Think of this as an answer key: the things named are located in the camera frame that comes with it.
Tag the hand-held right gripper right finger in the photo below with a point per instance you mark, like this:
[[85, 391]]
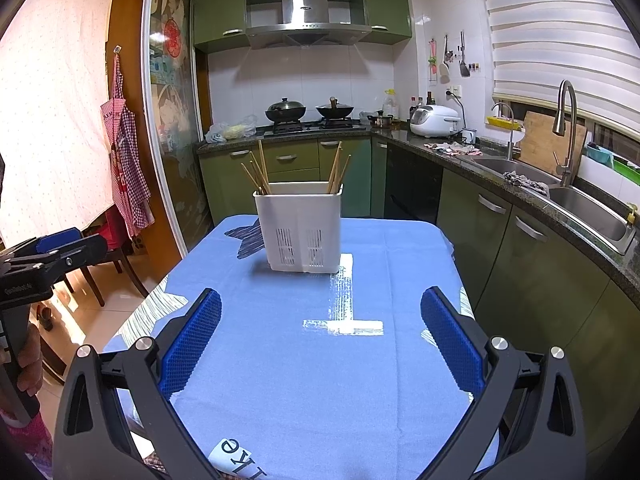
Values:
[[450, 340]]

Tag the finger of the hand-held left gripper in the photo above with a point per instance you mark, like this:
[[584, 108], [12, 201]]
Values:
[[75, 255], [57, 240]]

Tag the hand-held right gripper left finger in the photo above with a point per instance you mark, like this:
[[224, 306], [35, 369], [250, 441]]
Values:
[[192, 345]]

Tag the white plastic utensil holder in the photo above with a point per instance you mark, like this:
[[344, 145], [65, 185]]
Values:
[[300, 220]]

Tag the person's left forearm pink sleeve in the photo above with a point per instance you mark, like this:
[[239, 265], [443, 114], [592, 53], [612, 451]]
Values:
[[35, 445]]

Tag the person's left hand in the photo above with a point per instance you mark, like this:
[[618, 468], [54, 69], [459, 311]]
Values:
[[34, 360]]

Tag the dark wooden chair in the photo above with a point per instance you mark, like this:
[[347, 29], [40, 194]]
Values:
[[127, 260]]

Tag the red checked apron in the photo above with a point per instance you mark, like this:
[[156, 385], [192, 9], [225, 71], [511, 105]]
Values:
[[125, 160]]

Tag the long green base cabinet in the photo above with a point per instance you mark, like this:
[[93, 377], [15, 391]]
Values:
[[540, 280]]

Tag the blue printed tablecloth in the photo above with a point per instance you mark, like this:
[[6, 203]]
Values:
[[300, 385]]

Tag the white dotted curtain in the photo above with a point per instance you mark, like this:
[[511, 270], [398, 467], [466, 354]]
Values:
[[50, 110]]

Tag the black built-in appliance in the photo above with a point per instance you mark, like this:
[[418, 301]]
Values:
[[412, 185]]

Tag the grey rag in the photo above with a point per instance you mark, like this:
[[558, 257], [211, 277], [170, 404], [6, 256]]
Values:
[[525, 182]]

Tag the decorated glass sliding door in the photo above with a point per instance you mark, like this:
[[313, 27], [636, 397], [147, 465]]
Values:
[[175, 110]]

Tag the dark granite countertop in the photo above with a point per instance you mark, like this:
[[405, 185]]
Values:
[[500, 170]]

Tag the patterned dishcloth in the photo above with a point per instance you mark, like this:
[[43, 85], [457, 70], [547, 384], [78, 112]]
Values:
[[452, 148]]

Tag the plastic bag with food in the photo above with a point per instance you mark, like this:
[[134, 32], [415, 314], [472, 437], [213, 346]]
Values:
[[232, 131]]

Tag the white enamel cup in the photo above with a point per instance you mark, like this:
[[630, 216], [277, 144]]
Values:
[[468, 137]]

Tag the thin steel faucet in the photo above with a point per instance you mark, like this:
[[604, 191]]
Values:
[[510, 135]]

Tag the white rice cooker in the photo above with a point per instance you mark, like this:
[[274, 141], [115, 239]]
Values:
[[434, 122]]

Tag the wooden cutting board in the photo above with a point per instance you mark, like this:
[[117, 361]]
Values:
[[540, 140]]

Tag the yellow sponge tray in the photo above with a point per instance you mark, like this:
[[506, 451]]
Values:
[[505, 123]]

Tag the small steel pot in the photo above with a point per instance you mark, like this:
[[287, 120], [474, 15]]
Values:
[[382, 121]]

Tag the tall steel faucet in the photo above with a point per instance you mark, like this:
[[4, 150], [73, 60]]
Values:
[[567, 135]]

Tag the dark sauce bottles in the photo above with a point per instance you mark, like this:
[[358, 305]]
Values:
[[419, 105]]

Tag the green dish basket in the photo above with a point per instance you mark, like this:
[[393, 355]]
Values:
[[615, 162]]

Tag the clear oil bottle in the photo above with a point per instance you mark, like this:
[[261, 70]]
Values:
[[390, 105]]

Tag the black gas stove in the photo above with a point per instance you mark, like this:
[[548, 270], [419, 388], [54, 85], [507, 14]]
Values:
[[315, 127]]

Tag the black wok with lid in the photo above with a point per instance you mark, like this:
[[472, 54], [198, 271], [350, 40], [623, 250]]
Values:
[[286, 110]]

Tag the black wok with wooden knob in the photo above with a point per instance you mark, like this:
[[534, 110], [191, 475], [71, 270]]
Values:
[[334, 110]]

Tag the white rice paddle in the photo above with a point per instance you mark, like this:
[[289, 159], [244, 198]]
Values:
[[444, 75]]

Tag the black spatula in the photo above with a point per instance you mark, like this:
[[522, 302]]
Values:
[[465, 70]]

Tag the red and green hanging tool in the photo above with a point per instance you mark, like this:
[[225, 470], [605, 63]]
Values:
[[432, 60]]

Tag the white window blinds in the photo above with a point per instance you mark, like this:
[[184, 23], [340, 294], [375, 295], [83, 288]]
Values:
[[550, 35]]

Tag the steel range hood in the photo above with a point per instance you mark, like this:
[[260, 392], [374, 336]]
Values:
[[302, 10]]

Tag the white wall outlet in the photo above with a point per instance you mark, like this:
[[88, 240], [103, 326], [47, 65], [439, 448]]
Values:
[[453, 92]]

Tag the green wall cabinet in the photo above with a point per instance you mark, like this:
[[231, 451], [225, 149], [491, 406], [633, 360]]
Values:
[[220, 10], [387, 5]]

